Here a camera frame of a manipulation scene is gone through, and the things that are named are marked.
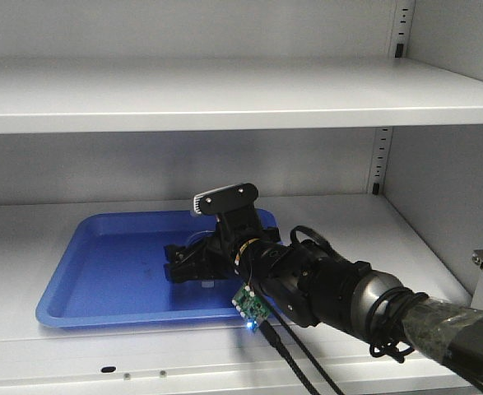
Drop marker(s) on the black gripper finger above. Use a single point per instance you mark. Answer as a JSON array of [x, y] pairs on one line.
[[188, 272], [180, 253]]

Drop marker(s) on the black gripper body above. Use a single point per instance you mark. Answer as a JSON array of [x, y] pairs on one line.
[[235, 228]]

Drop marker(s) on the clear glass beaker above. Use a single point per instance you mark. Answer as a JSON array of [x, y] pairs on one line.
[[208, 256]]

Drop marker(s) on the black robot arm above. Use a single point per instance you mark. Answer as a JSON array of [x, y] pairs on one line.
[[307, 282]]

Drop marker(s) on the upper grey cabinet shelf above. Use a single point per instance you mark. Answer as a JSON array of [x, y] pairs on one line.
[[152, 95]]

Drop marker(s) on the green circuit board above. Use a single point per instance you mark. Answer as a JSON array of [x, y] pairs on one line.
[[250, 307]]

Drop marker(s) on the blue plastic tray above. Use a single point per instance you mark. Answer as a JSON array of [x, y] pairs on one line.
[[112, 274]]

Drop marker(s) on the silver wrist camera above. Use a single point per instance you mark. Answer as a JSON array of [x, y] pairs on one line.
[[224, 199]]

